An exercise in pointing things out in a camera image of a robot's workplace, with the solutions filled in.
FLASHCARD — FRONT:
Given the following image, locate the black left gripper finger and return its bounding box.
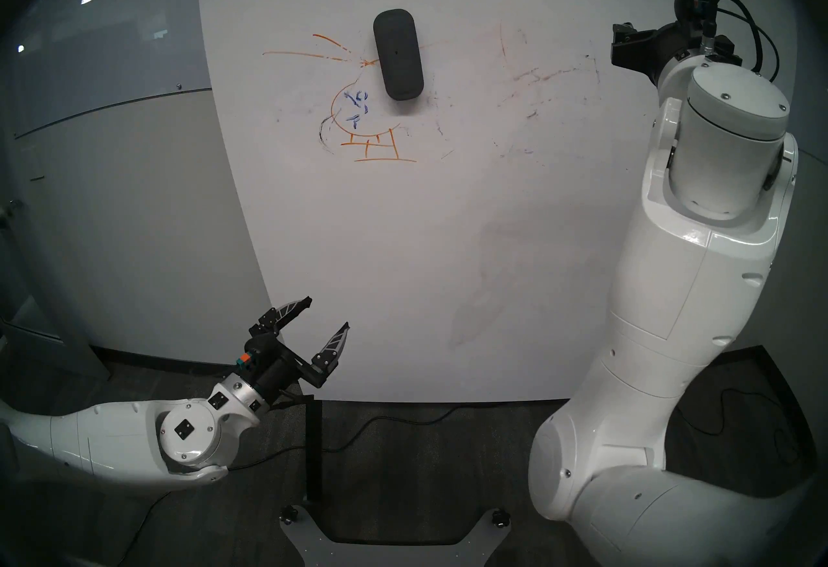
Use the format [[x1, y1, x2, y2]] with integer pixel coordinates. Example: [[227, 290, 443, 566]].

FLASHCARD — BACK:
[[249, 296, 314, 335], [309, 322, 351, 388]]

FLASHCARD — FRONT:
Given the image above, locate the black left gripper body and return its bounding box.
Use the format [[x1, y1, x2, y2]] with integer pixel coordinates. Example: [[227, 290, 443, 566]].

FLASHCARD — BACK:
[[249, 343, 311, 403]]

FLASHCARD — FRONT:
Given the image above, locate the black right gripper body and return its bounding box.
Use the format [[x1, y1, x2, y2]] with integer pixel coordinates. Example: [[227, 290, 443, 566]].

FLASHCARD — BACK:
[[647, 19, 706, 84]]

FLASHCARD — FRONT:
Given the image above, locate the dark grey whiteboard eraser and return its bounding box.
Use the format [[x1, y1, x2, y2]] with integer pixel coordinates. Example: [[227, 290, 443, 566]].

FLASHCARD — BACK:
[[373, 9, 426, 102]]

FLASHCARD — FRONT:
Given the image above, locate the large white whiteboard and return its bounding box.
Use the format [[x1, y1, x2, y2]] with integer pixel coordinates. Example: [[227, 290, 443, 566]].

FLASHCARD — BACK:
[[196, 0, 798, 405]]

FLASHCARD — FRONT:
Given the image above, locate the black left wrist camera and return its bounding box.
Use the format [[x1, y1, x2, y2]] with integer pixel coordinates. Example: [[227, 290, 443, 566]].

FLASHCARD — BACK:
[[234, 333, 280, 372]]

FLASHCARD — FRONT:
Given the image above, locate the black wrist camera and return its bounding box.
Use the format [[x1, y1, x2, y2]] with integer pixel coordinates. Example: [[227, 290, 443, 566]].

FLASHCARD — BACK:
[[234, 333, 280, 372], [673, 0, 714, 34]]

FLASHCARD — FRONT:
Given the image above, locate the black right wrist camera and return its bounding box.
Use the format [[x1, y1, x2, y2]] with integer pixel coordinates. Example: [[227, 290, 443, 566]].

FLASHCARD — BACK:
[[673, 0, 714, 34]]

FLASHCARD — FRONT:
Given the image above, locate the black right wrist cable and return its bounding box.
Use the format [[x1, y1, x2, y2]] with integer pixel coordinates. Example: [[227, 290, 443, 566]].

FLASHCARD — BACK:
[[708, 0, 781, 82]]

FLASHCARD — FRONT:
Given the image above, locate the black whiteboard stand post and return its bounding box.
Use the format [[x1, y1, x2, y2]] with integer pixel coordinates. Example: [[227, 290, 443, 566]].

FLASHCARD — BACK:
[[304, 401, 325, 502]]

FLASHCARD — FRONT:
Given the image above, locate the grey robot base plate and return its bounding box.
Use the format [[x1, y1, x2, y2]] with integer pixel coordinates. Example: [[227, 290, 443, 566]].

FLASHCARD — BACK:
[[278, 506, 512, 567]]

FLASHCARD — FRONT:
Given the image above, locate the glass wall board with writing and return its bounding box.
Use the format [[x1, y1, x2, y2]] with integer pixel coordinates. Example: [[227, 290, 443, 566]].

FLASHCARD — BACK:
[[0, 0, 214, 139]]

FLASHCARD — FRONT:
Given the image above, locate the black looped floor cable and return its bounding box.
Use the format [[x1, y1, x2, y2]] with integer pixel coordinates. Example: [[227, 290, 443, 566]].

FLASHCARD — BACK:
[[673, 386, 803, 463]]

